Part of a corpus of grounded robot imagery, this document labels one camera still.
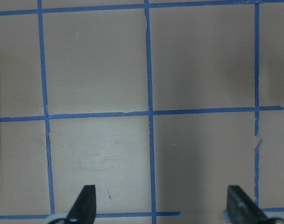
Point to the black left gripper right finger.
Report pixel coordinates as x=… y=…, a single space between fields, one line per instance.
x=241 y=209

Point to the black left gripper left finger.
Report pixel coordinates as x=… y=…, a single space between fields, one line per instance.
x=83 y=210

